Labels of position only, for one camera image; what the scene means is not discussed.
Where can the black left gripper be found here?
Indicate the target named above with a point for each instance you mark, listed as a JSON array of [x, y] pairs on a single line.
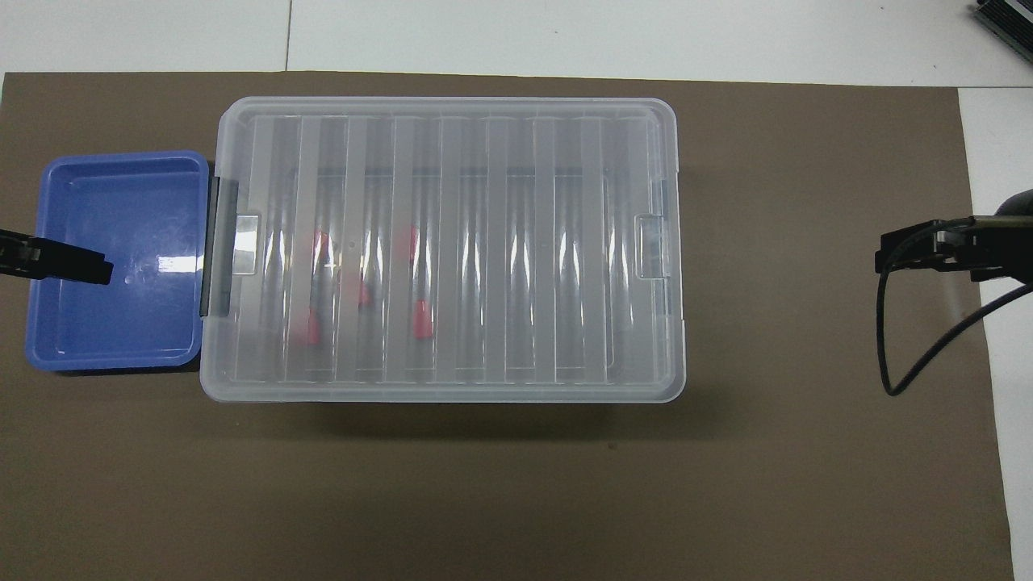
[[16, 254]]

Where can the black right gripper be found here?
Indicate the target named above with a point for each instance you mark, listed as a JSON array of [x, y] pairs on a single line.
[[993, 246]]

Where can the red plastic block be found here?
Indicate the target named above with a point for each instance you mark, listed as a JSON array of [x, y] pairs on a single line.
[[420, 319], [323, 246], [309, 328], [363, 294], [412, 242]]

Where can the clear ribbed plastic box lid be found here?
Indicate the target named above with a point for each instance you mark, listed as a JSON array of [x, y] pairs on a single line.
[[500, 242]]

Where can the blue plastic tray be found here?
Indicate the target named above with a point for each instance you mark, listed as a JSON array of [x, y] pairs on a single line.
[[97, 323]]

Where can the clear plastic storage box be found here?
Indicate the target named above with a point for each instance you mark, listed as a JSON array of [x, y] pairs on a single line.
[[211, 355]]

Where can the black finned metal device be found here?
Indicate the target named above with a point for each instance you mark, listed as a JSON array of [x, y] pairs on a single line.
[[1009, 20]]

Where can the brown paper table mat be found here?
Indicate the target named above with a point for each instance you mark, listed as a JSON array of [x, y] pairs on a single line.
[[516, 484]]

